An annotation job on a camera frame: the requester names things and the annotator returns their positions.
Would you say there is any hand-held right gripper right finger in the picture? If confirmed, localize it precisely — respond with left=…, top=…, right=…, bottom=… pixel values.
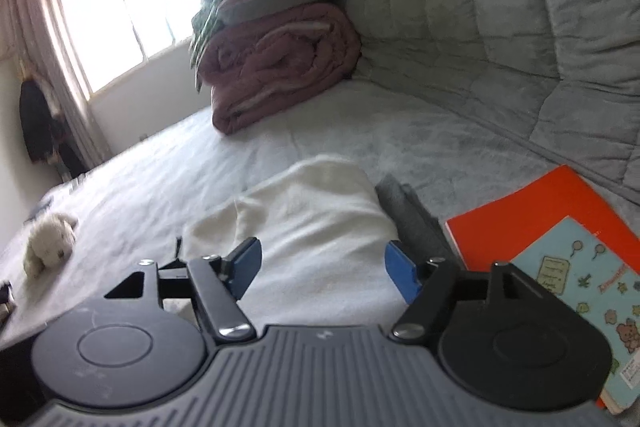
left=384, top=241, right=551, bottom=342

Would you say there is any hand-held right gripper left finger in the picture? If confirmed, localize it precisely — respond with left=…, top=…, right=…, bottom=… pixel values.
left=102, top=237, right=263, bottom=342

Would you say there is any cream long-sleeved sweatshirt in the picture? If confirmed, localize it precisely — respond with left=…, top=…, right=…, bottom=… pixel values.
left=182, top=157, right=401, bottom=313

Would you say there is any stack of folded grey clothes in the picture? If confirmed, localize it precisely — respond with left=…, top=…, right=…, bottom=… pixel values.
left=375, top=174, right=453, bottom=260

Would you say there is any bed with grey sheet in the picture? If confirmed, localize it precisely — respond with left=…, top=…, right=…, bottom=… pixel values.
left=0, top=79, right=640, bottom=427

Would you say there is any orange book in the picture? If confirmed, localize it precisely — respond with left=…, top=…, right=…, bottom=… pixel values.
left=444, top=164, right=640, bottom=414

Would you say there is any white plush dog toy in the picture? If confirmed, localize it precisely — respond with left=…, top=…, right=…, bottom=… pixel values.
left=22, top=212, right=80, bottom=279

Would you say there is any light blue cartoon notebook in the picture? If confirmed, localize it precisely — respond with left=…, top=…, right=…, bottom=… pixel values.
left=510, top=216, right=640, bottom=415

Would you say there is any pink folded quilt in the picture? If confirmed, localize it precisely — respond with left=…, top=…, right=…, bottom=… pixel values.
left=196, top=2, right=362, bottom=136

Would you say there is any green patterned blanket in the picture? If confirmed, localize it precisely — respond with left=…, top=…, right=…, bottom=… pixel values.
left=189, top=0, right=276, bottom=70

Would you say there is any hanging dark jacket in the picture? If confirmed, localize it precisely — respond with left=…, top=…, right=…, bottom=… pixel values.
left=19, top=77, right=66, bottom=165

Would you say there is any window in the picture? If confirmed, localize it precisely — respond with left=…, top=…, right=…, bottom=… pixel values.
left=52, top=0, right=208, bottom=100

